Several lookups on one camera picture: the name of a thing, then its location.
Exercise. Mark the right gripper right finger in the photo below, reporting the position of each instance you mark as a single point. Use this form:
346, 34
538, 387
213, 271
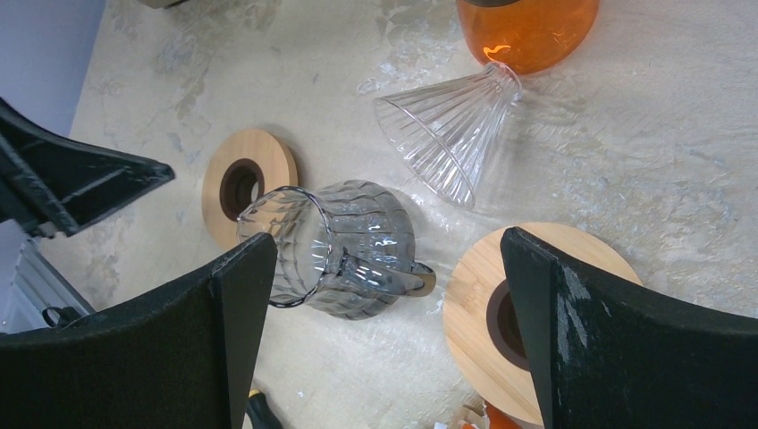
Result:
605, 352

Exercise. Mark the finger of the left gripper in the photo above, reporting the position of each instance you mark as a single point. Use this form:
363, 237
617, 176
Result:
52, 184

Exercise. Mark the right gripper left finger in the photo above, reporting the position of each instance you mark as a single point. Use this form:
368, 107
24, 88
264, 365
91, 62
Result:
181, 355

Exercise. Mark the wooden ring holder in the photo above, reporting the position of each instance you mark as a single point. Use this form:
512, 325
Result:
476, 313
247, 165

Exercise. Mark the smoky glass carafe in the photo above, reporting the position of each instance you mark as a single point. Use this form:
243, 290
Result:
348, 249

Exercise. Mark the coffee paper filter box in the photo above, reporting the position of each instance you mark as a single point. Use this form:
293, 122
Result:
479, 415

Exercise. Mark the clear glass dripper cone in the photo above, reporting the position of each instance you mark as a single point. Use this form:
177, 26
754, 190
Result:
448, 133

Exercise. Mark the yellow black screwdriver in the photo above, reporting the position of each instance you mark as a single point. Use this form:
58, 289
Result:
260, 413

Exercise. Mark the orange glass carafe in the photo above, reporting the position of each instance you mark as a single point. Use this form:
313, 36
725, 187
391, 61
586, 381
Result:
528, 35

